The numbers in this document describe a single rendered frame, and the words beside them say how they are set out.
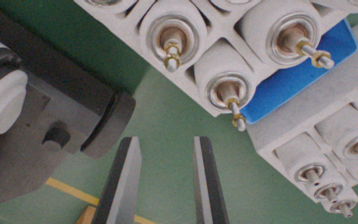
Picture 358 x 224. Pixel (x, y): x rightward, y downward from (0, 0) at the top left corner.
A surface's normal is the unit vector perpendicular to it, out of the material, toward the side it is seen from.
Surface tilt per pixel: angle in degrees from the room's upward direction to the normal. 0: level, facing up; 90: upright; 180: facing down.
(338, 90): 90
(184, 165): 0
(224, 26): 0
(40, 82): 46
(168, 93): 0
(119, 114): 61
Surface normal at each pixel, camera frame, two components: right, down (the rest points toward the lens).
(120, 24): 0.01, 0.59
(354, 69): -0.72, -0.55
